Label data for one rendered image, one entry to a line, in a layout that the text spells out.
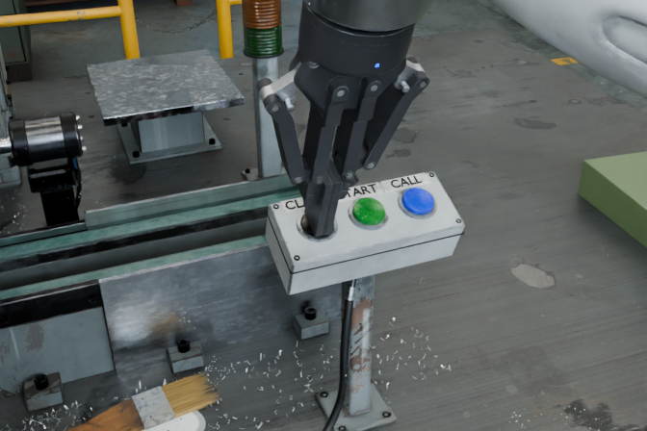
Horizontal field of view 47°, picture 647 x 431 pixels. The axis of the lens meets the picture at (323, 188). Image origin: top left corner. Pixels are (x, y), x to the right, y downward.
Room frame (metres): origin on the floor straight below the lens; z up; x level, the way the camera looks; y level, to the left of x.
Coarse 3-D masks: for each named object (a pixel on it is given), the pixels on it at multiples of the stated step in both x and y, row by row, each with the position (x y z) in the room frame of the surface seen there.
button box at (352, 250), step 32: (352, 192) 0.60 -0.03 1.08; (384, 192) 0.60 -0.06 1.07; (288, 224) 0.55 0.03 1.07; (352, 224) 0.56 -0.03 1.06; (384, 224) 0.56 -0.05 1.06; (416, 224) 0.57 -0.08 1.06; (448, 224) 0.57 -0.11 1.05; (288, 256) 0.52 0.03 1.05; (320, 256) 0.53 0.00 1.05; (352, 256) 0.54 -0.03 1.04; (384, 256) 0.55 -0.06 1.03; (416, 256) 0.57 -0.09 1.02; (288, 288) 0.53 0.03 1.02
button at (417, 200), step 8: (408, 192) 0.60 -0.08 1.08; (416, 192) 0.60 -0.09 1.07; (424, 192) 0.60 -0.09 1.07; (408, 200) 0.59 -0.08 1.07; (416, 200) 0.59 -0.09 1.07; (424, 200) 0.59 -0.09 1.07; (432, 200) 0.59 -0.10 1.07; (408, 208) 0.58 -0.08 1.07; (416, 208) 0.58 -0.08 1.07; (424, 208) 0.58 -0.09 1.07; (432, 208) 0.59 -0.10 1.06
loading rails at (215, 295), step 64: (192, 192) 0.84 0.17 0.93; (256, 192) 0.86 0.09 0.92; (0, 256) 0.72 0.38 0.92; (64, 256) 0.74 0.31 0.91; (128, 256) 0.77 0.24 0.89; (192, 256) 0.72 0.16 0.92; (256, 256) 0.71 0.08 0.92; (0, 320) 0.62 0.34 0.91; (64, 320) 0.64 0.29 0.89; (128, 320) 0.66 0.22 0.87; (192, 320) 0.68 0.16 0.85; (256, 320) 0.71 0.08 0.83; (320, 320) 0.72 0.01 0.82; (0, 384) 0.61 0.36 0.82
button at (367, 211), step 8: (360, 200) 0.58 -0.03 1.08; (368, 200) 0.58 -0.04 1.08; (376, 200) 0.58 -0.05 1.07; (360, 208) 0.57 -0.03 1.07; (368, 208) 0.57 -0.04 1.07; (376, 208) 0.57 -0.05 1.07; (360, 216) 0.56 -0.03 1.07; (368, 216) 0.56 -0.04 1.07; (376, 216) 0.56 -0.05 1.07; (384, 216) 0.57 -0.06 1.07; (368, 224) 0.56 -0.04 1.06; (376, 224) 0.56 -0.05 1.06
